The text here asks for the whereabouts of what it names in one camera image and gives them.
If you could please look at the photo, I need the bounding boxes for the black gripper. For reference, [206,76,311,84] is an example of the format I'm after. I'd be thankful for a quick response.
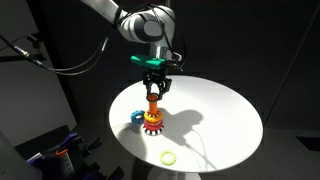
[143,69,172,100]

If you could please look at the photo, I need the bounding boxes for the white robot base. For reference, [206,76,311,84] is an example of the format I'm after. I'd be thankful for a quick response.
[0,131,43,180]

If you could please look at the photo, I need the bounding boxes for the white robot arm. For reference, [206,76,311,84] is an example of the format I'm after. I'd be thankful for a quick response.
[81,0,181,100]

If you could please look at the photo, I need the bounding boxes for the orange rod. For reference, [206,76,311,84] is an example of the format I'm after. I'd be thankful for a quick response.
[149,101,158,115]

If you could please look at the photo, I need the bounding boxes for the black white striped base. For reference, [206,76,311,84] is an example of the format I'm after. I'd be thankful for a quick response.
[143,125,164,136]

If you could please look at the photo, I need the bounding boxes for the white round table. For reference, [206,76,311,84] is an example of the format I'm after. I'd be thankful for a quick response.
[109,75,263,180]

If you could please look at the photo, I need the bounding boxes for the purple orange clamp tools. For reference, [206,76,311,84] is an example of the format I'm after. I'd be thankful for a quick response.
[26,132,102,165]

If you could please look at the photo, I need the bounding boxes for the yellow ring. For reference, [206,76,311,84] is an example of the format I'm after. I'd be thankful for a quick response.
[143,109,164,123]

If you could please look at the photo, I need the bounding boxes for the red ring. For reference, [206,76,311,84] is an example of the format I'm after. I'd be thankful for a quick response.
[143,119,164,130]

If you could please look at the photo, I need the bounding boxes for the blue ring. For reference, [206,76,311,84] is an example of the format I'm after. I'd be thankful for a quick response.
[130,110,146,125]

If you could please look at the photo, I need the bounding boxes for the lime green ring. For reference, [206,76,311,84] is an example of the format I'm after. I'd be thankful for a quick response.
[159,150,177,167]

